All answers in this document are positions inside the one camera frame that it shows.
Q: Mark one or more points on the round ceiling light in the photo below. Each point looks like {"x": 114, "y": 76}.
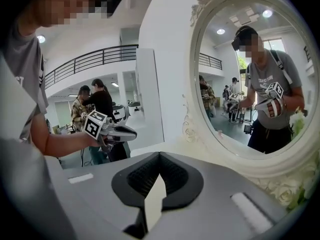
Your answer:
{"x": 41, "y": 39}

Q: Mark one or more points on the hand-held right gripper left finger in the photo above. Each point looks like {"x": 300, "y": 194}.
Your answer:
{"x": 95, "y": 199}

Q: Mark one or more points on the white ornate oval mirror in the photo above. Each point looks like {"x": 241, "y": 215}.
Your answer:
{"x": 250, "y": 84}

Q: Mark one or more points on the person's left forearm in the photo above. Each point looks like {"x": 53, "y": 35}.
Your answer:
{"x": 62, "y": 141}

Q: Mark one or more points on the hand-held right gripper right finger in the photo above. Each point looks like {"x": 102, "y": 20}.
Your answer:
{"x": 215, "y": 199}

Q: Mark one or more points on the person's grey t-shirt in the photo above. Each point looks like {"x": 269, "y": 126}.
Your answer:
{"x": 23, "y": 66}

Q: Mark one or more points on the white artificial flowers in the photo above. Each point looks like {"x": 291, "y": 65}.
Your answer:
{"x": 290, "y": 186}

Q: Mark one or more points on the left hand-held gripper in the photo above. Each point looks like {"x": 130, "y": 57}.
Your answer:
{"x": 95, "y": 125}

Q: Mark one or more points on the white and black machine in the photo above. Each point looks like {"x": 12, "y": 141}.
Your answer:
{"x": 135, "y": 106}
{"x": 119, "y": 111}

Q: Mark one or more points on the black balcony railing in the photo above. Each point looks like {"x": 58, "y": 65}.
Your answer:
{"x": 82, "y": 60}

